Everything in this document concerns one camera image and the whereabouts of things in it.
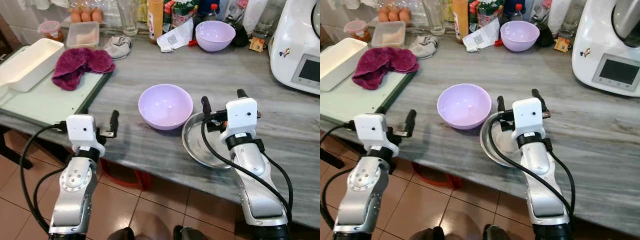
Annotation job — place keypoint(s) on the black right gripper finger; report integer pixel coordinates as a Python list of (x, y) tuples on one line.
[(501, 103), (538, 96), (206, 106), (242, 93)]

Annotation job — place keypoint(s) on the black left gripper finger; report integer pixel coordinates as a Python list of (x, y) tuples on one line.
[(115, 122), (411, 121)]

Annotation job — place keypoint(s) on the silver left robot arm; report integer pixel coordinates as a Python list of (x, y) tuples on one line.
[(75, 186), (362, 186)]

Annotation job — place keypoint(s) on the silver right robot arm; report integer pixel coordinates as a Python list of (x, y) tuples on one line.
[(255, 175), (542, 175)]

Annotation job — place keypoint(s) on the silver metal plate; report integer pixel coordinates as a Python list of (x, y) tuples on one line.
[(500, 150), (197, 145)]

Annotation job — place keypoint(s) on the lilac plastic bowl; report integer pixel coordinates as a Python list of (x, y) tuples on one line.
[(165, 107), (464, 106), (215, 36), (520, 36)]

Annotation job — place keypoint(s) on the red stool under counter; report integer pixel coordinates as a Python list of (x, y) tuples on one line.
[(435, 177), (125, 177)]

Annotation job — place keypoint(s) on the small orange packet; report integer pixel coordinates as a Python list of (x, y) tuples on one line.
[(561, 45), (257, 44)]

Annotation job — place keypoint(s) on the small black pouch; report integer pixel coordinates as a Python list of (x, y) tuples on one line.
[(241, 37), (545, 36)]

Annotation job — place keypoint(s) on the white green-edged cutting board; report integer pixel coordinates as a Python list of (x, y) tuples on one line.
[(47, 105), (350, 102)]

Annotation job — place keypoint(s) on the magenta towel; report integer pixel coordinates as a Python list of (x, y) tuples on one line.
[(382, 65), (82, 65)]

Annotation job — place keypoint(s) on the white paper with QR code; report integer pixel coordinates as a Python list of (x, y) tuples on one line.
[(480, 37), (175, 37)]

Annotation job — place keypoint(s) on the white kitchen machine with display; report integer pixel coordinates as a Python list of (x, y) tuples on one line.
[(292, 45), (597, 40)]

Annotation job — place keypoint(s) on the grey crumpled cloth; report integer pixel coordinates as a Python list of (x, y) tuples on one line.
[(119, 47), (424, 46)]

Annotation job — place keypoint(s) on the white plastic bag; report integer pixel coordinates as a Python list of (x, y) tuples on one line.
[(252, 15), (557, 15)]

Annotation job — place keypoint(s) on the clear glass jar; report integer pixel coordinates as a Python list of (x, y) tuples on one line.
[(272, 17), (575, 20)]

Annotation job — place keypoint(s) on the dark bottle with red cap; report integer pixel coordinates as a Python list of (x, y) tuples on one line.
[(212, 13), (517, 13)]

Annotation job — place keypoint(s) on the clear lidded plastic box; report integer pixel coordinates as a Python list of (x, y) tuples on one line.
[(388, 35), (83, 35)]

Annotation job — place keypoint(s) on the orange juice bottle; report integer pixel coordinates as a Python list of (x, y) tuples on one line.
[(460, 22), (155, 22)]

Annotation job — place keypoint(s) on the white rectangular plastic tub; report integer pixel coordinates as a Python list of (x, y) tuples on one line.
[(27, 67), (340, 62)]

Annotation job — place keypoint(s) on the green and red food bag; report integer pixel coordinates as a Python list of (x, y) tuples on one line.
[(487, 10), (182, 10)]

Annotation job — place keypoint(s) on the dark left robot foot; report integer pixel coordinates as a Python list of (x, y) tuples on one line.
[(427, 234), (121, 234)]

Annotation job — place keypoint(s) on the dark robot foot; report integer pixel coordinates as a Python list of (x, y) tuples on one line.
[(121, 234), (496, 233), (189, 234), (427, 234)]

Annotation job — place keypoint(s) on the clear drinking glass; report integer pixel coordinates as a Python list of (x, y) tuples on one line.
[(128, 20), (434, 19)]

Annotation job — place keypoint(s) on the small red-lidded plastic tub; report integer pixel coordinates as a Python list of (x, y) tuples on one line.
[(51, 31), (357, 30)]

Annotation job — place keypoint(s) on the brown egg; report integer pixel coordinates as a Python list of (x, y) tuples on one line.
[(394, 13), (97, 15), (405, 14), (86, 14), (383, 14), (75, 15)]

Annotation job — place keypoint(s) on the dark right robot foot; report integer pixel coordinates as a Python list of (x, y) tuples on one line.
[(496, 233), (189, 234)]

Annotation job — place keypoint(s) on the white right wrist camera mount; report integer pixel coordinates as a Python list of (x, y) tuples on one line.
[(241, 114), (527, 114)]

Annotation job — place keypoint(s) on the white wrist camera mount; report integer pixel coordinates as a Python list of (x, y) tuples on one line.
[(527, 114), (81, 129), (241, 114), (370, 127)]

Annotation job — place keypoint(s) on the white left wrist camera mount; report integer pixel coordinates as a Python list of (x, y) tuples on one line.
[(81, 129), (370, 127)]

